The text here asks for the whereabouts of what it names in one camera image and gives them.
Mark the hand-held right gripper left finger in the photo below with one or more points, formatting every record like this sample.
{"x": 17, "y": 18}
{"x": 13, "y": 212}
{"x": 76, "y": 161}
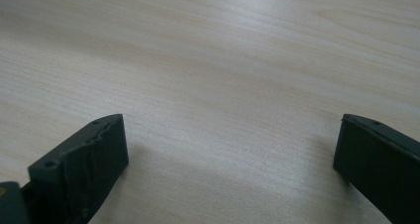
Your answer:
{"x": 82, "y": 171}

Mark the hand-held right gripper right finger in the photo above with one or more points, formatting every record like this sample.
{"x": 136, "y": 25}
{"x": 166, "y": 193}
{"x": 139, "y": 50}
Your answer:
{"x": 379, "y": 164}

